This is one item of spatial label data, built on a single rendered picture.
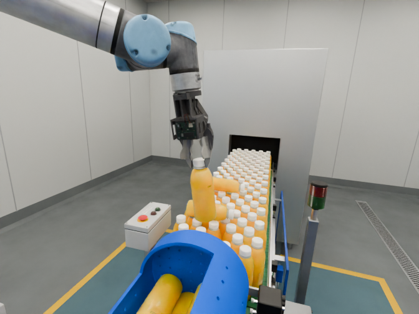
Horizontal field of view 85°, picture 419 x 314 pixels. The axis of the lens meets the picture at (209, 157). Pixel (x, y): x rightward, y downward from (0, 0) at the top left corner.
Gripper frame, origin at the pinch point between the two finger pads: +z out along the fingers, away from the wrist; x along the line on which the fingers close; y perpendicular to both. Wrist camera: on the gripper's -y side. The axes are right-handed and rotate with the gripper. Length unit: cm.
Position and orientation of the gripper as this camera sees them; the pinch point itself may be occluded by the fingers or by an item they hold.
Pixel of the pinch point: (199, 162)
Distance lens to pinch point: 66.4
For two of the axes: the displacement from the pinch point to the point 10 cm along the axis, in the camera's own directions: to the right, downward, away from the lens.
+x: 9.5, -0.2, -3.0
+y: -2.8, 3.1, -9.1
